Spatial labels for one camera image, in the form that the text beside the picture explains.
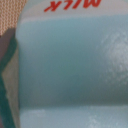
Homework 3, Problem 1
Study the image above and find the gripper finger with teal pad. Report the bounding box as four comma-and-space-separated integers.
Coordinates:
0, 28, 18, 128

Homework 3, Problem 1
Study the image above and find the light blue milk carton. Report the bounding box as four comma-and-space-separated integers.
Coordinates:
16, 0, 128, 128

